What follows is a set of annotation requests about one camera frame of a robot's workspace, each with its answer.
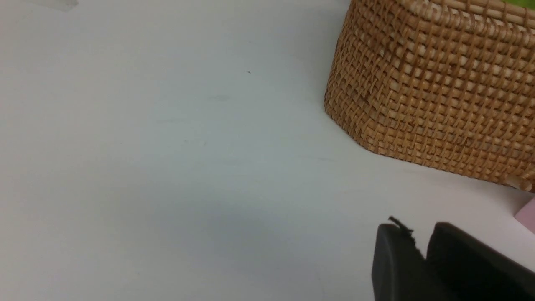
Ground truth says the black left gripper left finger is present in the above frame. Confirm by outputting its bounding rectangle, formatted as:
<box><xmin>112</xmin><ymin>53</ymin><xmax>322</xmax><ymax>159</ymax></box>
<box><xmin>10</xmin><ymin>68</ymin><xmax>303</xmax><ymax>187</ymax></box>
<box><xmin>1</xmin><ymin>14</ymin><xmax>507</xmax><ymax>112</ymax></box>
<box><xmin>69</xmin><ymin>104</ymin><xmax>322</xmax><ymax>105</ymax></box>
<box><xmin>371</xmin><ymin>217</ymin><xmax>456</xmax><ymax>301</ymax></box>

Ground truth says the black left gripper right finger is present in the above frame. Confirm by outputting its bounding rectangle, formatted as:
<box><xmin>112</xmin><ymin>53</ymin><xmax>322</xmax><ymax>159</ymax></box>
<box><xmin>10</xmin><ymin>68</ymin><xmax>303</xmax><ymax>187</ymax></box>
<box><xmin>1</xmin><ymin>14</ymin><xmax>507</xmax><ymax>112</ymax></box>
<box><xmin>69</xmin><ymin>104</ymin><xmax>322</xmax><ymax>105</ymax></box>
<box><xmin>426</xmin><ymin>222</ymin><xmax>535</xmax><ymax>301</ymax></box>

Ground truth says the pink foam cube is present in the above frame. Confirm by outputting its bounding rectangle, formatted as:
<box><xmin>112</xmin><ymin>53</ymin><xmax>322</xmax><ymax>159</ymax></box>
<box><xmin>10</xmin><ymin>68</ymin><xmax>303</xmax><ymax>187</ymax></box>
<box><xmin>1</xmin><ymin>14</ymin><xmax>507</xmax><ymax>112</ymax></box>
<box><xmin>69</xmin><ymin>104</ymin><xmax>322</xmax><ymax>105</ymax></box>
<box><xmin>515</xmin><ymin>198</ymin><xmax>535</xmax><ymax>234</ymax></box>

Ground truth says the woven wicker basket green lining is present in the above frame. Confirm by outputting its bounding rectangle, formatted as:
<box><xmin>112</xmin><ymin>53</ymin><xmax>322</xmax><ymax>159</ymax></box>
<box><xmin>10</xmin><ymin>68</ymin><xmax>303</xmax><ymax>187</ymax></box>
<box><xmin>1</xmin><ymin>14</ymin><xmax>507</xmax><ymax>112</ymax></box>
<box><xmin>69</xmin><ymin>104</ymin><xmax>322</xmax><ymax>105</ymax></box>
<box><xmin>324</xmin><ymin>0</ymin><xmax>535</xmax><ymax>192</ymax></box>

